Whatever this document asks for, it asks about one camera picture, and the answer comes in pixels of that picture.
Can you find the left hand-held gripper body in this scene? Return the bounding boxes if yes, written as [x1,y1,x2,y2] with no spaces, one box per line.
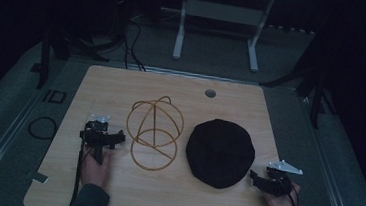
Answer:
[76,112,120,167]

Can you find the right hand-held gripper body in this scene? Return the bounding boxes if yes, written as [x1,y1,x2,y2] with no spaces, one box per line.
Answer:
[261,157,304,200]

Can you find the black beret hat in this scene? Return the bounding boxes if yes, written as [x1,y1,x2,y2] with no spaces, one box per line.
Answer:
[182,116,260,192]

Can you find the person's left hand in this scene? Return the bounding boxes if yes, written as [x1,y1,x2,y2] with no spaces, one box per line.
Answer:
[78,143,114,190]

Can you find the black tripod stand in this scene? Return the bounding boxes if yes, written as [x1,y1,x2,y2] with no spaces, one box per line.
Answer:
[255,29,345,132]
[28,23,118,97]

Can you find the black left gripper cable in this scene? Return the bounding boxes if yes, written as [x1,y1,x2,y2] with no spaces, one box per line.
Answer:
[71,139,92,206]

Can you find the black floor cables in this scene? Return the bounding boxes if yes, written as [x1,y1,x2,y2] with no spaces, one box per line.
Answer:
[120,11,153,73]

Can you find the white metal desk frame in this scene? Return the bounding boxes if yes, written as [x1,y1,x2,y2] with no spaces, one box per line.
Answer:
[155,0,276,74]

